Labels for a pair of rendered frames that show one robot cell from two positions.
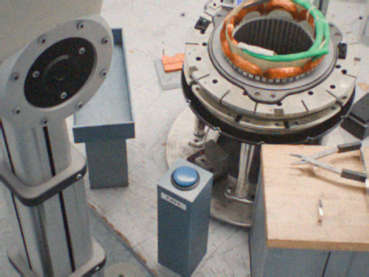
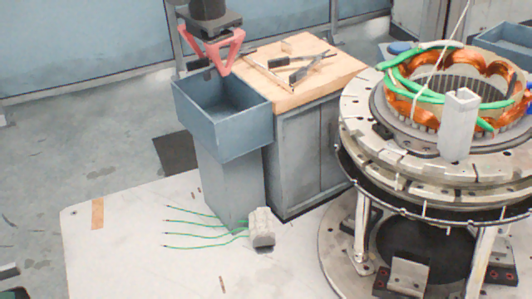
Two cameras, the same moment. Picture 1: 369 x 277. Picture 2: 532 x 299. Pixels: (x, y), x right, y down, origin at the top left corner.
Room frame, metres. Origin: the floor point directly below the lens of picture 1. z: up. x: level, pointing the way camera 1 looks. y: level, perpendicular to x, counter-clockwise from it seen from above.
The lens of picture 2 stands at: (1.43, -0.71, 1.52)
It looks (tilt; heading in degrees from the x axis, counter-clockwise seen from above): 37 degrees down; 151
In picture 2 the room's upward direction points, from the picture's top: 5 degrees counter-clockwise
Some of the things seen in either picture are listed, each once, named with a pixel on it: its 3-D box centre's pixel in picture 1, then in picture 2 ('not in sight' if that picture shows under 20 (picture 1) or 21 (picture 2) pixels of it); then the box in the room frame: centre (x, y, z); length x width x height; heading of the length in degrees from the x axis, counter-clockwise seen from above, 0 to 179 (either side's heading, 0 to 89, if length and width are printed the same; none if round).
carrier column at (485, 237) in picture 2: not in sight; (480, 256); (1.13, -0.19, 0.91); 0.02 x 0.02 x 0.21
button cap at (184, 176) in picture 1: (185, 176); (399, 46); (0.75, 0.00, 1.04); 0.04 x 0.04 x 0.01
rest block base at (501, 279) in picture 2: not in sight; (498, 263); (1.11, -0.10, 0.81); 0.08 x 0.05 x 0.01; 136
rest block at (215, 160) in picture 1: (211, 159); not in sight; (0.94, -0.06, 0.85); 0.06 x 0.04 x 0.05; 38
